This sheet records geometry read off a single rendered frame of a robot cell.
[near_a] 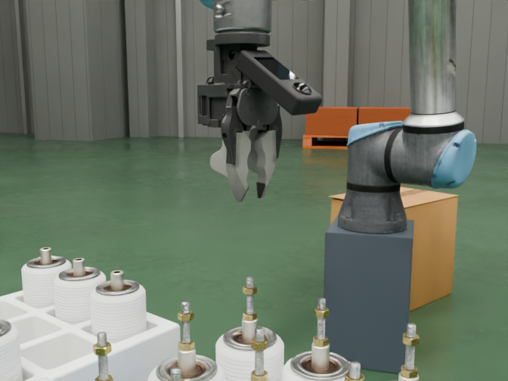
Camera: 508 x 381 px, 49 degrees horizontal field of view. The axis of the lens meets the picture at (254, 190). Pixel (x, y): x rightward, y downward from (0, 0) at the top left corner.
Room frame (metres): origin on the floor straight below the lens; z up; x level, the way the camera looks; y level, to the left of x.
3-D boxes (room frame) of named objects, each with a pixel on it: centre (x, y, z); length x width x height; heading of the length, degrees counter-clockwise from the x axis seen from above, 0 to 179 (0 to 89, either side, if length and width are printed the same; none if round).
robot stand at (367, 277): (1.21, -0.26, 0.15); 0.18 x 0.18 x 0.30; 73
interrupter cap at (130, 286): (0.94, 0.24, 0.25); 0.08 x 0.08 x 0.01
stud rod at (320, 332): (0.65, -0.08, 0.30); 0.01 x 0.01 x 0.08
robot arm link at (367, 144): (1.20, -0.27, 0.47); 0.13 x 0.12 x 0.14; 45
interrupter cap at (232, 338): (0.73, 0.01, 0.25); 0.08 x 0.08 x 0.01
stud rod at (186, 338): (0.64, 0.08, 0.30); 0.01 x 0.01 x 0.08
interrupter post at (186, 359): (0.64, 0.08, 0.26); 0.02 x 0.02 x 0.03
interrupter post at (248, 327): (0.73, 0.01, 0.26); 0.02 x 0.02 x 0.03
